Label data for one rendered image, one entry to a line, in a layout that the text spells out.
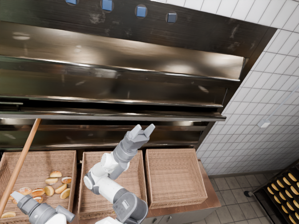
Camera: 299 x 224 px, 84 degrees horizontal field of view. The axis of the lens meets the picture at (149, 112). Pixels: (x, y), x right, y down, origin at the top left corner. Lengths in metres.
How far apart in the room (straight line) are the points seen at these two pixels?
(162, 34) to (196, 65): 0.33
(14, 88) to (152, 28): 0.90
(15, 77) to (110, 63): 0.56
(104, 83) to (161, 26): 0.51
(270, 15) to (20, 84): 1.56
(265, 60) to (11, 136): 2.00
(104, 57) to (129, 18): 0.26
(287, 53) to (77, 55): 1.45
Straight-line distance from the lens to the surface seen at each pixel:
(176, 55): 1.15
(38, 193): 1.80
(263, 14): 1.33
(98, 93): 1.20
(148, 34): 1.04
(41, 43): 1.11
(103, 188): 0.98
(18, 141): 1.68
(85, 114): 1.15
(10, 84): 1.30
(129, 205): 0.85
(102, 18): 1.00
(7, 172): 1.92
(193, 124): 1.67
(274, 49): 1.53
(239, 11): 1.23
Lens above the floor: 2.22
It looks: 40 degrees down
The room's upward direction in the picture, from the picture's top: 16 degrees clockwise
